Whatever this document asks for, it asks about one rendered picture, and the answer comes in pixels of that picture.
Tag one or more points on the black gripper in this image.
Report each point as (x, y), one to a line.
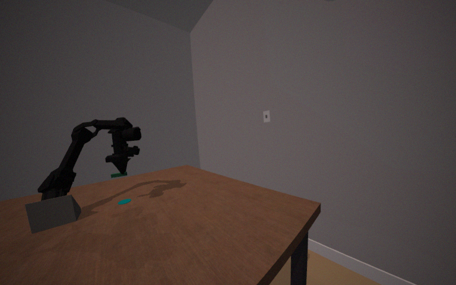
(118, 158)

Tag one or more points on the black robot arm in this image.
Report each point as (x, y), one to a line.
(59, 182)

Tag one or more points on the green rectangular post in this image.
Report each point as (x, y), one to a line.
(115, 175)

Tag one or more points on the teal flat circle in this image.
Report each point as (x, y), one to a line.
(124, 201)

